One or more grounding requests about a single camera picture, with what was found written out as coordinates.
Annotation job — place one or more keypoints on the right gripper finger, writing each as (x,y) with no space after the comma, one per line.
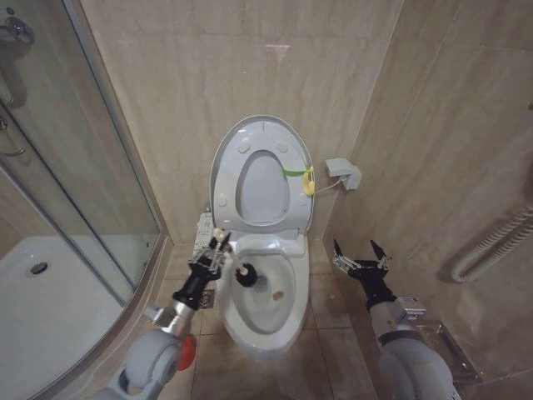
(342,256)
(380,255)

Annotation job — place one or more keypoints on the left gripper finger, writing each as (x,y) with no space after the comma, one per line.
(206,250)
(222,252)

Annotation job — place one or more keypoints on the toilet brush with black head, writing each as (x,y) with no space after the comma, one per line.
(250,276)

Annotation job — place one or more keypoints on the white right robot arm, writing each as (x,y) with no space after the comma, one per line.
(412,362)

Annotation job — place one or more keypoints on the white toilet seat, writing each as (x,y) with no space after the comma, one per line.
(231,171)

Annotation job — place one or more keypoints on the white toilet bowl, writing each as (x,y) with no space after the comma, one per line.
(291,325)

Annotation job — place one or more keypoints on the metal floor drain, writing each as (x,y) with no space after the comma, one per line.
(206,298)

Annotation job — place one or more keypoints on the small brown round piece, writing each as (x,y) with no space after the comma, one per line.
(277,296)

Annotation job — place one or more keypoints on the clear plastic box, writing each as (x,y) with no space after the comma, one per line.
(454,350)

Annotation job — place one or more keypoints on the white shower tray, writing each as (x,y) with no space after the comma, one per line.
(50,316)

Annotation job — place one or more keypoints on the round shower drain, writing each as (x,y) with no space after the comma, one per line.
(38,268)

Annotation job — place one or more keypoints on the chrome shower faucet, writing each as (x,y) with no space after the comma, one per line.
(14,37)

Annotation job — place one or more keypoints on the grey wall box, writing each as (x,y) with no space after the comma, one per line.
(341,168)

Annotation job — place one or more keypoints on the glass shower enclosure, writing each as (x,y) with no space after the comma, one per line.
(83,125)

